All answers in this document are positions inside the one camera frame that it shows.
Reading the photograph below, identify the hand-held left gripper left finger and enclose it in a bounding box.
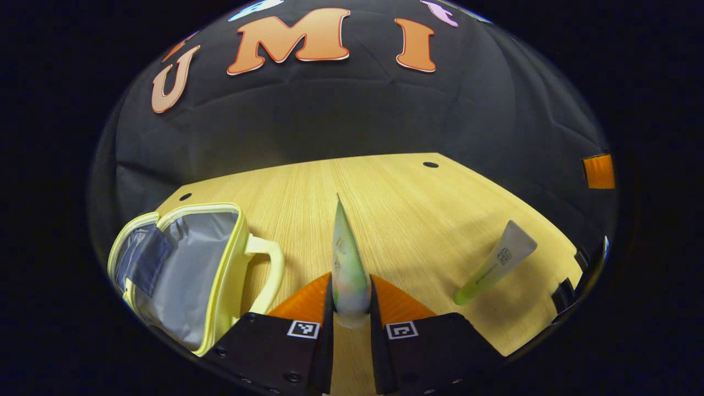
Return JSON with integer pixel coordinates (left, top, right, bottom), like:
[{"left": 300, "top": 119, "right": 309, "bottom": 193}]
[{"left": 203, "top": 272, "right": 335, "bottom": 395}]

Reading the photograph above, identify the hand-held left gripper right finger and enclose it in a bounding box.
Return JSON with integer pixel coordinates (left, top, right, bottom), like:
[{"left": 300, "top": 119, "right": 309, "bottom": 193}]
[{"left": 368, "top": 275, "right": 504, "bottom": 395}]

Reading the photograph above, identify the blue green squeeze tube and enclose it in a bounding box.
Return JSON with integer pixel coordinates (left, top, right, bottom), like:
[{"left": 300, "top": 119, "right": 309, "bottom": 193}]
[{"left": 331, "top": 194, "right": 372, "bottom": 329}]

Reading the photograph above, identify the white squeeze tube green cap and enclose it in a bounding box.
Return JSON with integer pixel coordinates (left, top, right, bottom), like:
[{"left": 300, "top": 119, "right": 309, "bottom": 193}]
[{"left": 454, "top": 220, "right": 538, "bottom": 306}]

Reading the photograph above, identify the cream yellow suitcase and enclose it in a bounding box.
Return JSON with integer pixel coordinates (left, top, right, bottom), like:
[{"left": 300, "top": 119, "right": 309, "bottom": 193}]
[{"left": 107, "top": 202, "right": 285, "bottom": 358}]

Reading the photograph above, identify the black backdrop cloth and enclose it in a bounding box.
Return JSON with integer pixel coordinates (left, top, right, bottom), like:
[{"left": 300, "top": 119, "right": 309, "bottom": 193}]
[{"left": 88, "top": 0, "right": 619, "bottom": 259}]

